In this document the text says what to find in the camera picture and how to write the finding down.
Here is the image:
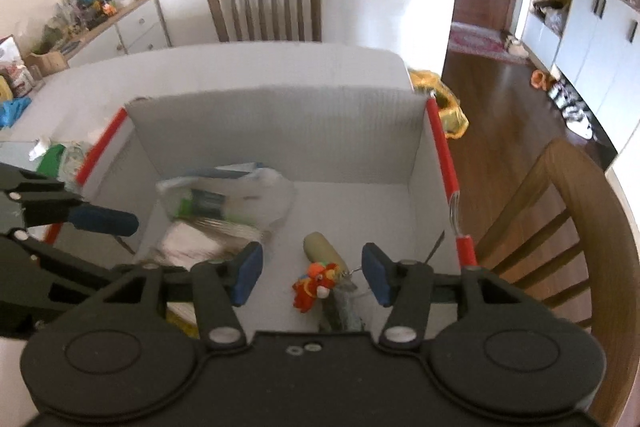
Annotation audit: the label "brown curved wooden chair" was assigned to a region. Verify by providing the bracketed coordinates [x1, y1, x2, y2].
[472, 138, 633, 425]

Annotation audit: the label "green ribbed item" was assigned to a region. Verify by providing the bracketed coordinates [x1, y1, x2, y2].
[37, 146, 68, 182]

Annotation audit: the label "white tissue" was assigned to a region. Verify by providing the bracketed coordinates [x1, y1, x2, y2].
[150, 222, 241, 270]

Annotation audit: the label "olive oval soap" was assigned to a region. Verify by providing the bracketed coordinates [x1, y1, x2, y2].
[304, 232, 349, 280]

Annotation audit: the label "red cardboard box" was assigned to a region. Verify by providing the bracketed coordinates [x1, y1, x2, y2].
[42, 84, 478, 338]

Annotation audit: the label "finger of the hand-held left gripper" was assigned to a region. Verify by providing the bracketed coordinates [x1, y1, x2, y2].
[0, 231, 121, 290]
[0, 163, 139, 236]

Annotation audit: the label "red white snack box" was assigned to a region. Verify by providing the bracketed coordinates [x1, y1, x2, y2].
[0, 36, 36, 98]

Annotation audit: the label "white wooden sideboard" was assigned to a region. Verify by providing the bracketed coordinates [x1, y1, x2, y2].
[25, 0, 173, 68]

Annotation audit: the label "patterned door rug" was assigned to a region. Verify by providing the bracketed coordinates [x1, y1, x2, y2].
[447, 22, 531, 66]

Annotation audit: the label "white crumpled paper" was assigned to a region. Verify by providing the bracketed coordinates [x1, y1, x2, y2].
[27, 138, 53, 162]

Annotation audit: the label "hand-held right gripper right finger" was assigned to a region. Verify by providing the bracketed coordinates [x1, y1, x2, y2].
[361, 243, 548, 348]

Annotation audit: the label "clear plastic bag with packets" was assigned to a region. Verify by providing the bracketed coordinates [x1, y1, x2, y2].
[155, 163, 297, 258]

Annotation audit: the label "clear plant container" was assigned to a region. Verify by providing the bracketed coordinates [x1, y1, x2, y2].
[42, 2, 86, 52]

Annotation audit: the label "row of shoes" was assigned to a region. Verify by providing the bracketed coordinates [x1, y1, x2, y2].
[547, 74, 596, 138]

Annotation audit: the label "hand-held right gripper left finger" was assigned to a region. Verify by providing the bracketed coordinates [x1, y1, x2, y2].
[75, 242, 264, 349]

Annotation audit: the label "grey cupboard wall unit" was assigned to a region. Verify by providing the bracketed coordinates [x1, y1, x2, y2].
[520, 0, 640, 158]

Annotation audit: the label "yellow plastic bag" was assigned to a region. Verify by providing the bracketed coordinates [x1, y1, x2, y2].
[407, 68, 470, 138]

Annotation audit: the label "orange rooster toy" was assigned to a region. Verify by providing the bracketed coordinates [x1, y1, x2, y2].
[292, 261, 340, 311]

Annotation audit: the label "dark packet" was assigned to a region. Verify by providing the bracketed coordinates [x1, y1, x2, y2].
[320, 282, 366, 333]

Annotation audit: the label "bags in cupboard niche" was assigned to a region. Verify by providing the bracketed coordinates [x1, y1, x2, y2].
[532, 2, 568, 28]

